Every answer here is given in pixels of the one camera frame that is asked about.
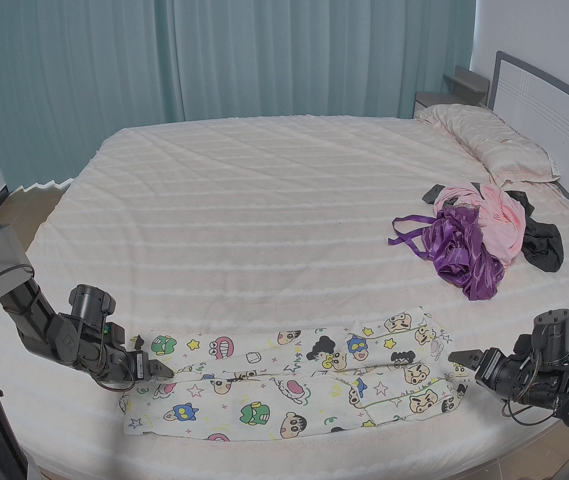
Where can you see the grey bedside table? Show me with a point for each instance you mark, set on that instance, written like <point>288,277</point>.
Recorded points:
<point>459,83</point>

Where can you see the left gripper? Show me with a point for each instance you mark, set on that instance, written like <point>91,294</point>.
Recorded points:
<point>140,366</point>

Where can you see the pale pink pillow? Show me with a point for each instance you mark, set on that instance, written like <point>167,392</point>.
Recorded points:
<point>464,118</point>
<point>519,160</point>

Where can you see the pink garment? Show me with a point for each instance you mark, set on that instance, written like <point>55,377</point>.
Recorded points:
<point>502,223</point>

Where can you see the blue-green curtain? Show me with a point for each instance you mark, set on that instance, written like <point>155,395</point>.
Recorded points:
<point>74,68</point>
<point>314,43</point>

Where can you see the purple satin garment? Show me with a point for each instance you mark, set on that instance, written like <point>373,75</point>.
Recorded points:
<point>459,253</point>

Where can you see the white printed pyjama top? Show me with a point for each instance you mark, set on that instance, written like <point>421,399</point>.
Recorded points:
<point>284,388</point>

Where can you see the black garment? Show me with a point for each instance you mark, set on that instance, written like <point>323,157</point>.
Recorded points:
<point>544,248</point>

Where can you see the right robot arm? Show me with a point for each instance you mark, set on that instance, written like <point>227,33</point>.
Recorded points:
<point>564,373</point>

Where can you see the bed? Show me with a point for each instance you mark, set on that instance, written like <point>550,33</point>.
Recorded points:
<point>239,208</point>

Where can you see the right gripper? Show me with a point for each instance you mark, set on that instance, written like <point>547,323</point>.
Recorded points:
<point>494,370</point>

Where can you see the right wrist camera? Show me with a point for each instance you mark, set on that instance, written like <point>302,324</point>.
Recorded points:
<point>523,344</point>

